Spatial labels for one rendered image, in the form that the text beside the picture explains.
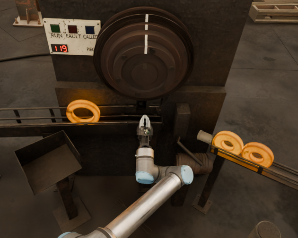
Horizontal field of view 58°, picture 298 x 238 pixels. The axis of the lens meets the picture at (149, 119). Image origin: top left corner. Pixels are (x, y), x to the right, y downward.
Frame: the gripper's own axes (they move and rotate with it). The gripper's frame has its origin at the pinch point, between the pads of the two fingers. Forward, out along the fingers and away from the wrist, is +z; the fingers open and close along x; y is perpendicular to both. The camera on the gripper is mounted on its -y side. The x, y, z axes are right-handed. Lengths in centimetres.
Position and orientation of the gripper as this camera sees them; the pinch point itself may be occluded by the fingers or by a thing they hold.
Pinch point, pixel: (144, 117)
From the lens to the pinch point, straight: 152.6
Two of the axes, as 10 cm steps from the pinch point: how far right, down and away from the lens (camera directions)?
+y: 0.6, -4.5, -8.9
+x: -10.0, -0.3, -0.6
